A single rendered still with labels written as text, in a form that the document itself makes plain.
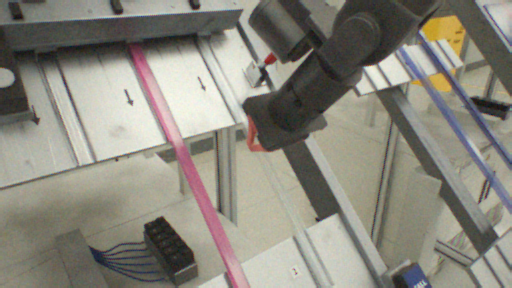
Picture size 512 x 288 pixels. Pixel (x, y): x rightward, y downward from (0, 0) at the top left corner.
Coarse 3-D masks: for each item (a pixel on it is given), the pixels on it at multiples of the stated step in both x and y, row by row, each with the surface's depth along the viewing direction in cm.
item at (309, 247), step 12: (204, 36) 57; (204, 48) 56; (216, 60) 56; (216, 72) 55; (228, 84) 55; (228, 96) 54; (240, 108) 54; (240, 120) 53; (264, 156) 52; (264, 168) 51; (276, 180) 51; (276, 192) 50; (288, 204) 50; (288, 216) 50; (300, 228) 49; (300, 240) 49; (312, 252) 48; (312, 264) 48; (324, 276) 47
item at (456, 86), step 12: (420, 36) 74; (432, 48) 74; (444, 72) 72; (456, 84) 71; (468, 96) 71; (468, 108) 71; (480, 120) 69; (492, 132) 69; (492, 144) 69; (504, 156) 68
